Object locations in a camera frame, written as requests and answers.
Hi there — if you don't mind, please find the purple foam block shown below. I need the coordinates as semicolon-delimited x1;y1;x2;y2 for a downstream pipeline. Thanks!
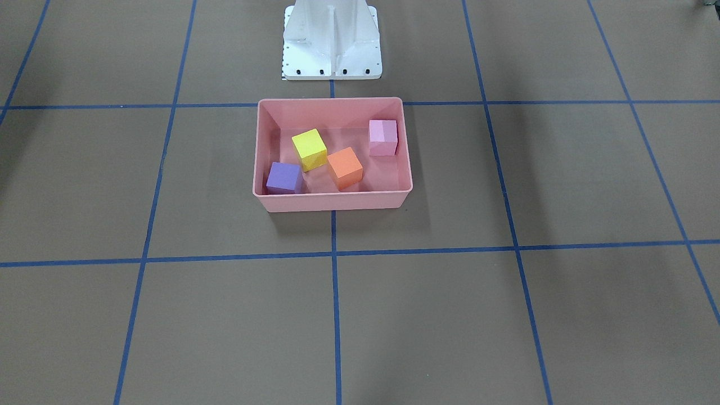
265;162;303;195

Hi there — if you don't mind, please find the yellow foam block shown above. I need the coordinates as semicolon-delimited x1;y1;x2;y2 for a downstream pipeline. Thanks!
291;128;327;172

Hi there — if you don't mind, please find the pink foam block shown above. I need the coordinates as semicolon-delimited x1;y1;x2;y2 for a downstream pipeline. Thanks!
368;120;398;156

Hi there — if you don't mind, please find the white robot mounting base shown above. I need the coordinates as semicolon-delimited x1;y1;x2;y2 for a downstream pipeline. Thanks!
281;1;383;80

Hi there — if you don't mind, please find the orange foam block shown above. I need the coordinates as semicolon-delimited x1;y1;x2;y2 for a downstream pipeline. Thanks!
327;147;363;190

